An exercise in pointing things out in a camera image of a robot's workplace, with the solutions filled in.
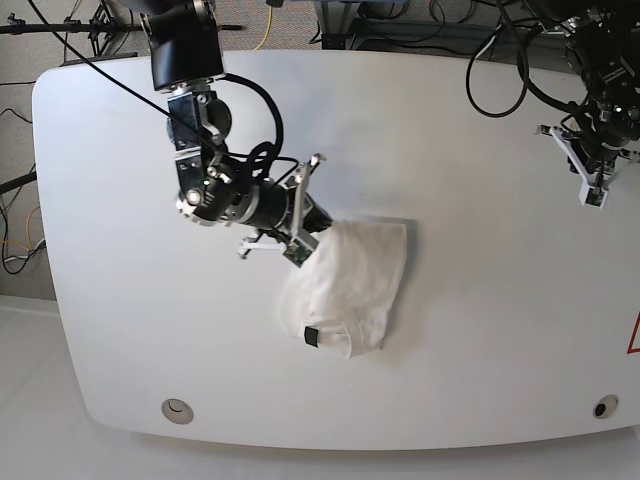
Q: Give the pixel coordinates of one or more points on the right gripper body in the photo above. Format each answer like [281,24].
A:
[275,209]

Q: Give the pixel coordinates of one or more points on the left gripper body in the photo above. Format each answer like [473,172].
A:
[598,163]

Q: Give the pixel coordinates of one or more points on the grey metal frame base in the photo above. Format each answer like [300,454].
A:
[351,25]

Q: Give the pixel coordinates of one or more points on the left table cable grommet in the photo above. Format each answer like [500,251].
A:
[177,411]

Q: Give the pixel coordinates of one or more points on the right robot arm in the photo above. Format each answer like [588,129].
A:
[215,184]

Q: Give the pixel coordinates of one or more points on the red triangle warning sticker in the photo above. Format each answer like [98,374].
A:
[634,342]

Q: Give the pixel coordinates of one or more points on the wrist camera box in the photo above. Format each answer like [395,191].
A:
[593,196]
[298,252]

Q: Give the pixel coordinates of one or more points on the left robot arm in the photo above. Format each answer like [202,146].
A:
[601,41]

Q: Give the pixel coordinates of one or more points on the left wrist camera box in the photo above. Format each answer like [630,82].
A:
[593,196]

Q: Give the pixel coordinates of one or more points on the white printed T-shirt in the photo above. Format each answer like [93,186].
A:
[341,299]

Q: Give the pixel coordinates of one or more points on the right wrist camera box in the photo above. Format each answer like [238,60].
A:
[298,252]

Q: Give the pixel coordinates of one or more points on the table cable grommet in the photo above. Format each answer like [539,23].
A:
[177,411]
[606,406]

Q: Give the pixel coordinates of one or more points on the right table cable grommet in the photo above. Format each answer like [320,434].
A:
[606,406]

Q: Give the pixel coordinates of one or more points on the black tripod stand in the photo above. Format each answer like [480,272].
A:
[107,36]

